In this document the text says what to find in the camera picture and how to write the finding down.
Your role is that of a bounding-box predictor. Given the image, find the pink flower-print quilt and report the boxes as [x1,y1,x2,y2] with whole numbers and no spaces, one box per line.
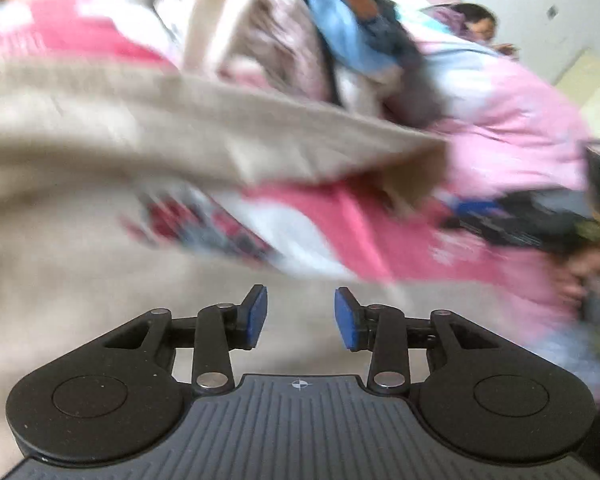
[400,7,600,206]

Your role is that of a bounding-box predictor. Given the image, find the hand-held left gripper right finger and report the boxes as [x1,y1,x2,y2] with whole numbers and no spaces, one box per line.
[334,286,501,395]

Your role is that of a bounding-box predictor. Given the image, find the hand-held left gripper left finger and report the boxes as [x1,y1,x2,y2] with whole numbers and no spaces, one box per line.
[102,284,270,395]

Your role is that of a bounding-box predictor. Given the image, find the cream knit sweater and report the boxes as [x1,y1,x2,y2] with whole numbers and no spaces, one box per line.
[180,0,386,111]

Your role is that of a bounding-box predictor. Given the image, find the dark grey garment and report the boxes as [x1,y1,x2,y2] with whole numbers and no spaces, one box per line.
[370,0,448,128]

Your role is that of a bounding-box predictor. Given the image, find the beige cargo pants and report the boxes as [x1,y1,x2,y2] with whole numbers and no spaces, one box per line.
[0,55,449,480]

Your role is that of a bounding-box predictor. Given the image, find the person's right hand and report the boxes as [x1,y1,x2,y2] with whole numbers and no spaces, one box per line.
[560,245,600,307]

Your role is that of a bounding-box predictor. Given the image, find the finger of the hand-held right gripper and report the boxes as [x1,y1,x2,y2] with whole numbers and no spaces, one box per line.
[442,195,507,242]

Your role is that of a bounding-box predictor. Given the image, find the white thin garment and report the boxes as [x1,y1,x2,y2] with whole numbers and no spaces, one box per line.
[77,0,216,46]

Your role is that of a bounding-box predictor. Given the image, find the light blue cloth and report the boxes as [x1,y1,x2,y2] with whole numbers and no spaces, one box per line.
[297,0,406,77]

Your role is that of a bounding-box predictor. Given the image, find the pink floral bedsheet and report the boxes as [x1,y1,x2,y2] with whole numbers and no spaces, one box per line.
[0,0,600,401]

